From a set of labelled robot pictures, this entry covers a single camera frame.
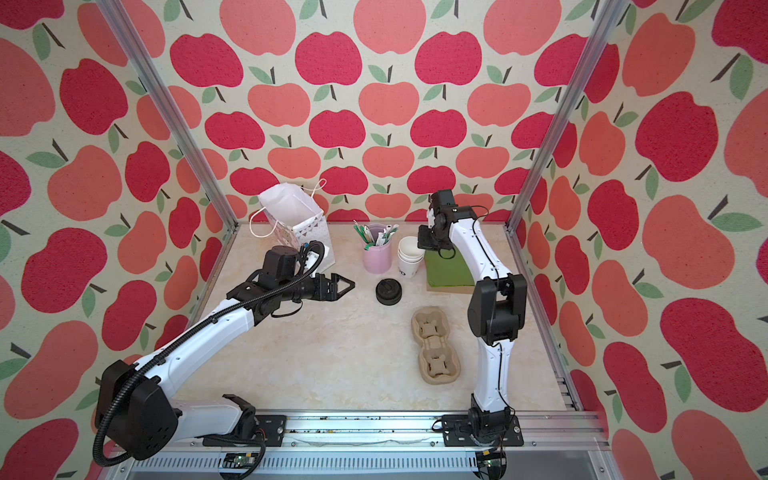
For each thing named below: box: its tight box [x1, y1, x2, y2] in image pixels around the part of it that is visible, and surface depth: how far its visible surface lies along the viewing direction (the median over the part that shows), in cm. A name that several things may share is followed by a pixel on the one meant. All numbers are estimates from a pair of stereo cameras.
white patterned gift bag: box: [250, 179, 336, 270], surface depth 97 cm
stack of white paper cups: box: [397, 236, 426, 278], surface depth 95 cm
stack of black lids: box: [375, 278, 402, 306], surface depth 100 cm
